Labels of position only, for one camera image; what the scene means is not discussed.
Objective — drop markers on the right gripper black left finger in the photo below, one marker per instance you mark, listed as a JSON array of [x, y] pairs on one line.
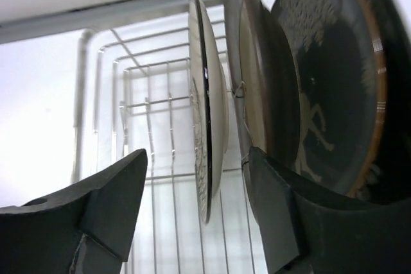
[[86, 227]]

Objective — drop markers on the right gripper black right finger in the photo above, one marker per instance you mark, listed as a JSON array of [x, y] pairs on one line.
[[306, 228]]

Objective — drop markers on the dark floral rectangular plate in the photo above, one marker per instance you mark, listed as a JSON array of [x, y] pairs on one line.
[[388, 177]]

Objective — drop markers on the metal rimmed round plate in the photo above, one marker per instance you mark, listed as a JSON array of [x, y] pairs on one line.
[[264, 85]]

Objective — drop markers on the grey deer round plate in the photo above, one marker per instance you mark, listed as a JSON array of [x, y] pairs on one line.
[[341, 70]]

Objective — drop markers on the cream plate with tree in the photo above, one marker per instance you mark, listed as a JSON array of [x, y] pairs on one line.
[[209, 107]]

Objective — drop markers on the wire dish rack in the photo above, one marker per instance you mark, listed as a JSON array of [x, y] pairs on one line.
[[133, 91]]

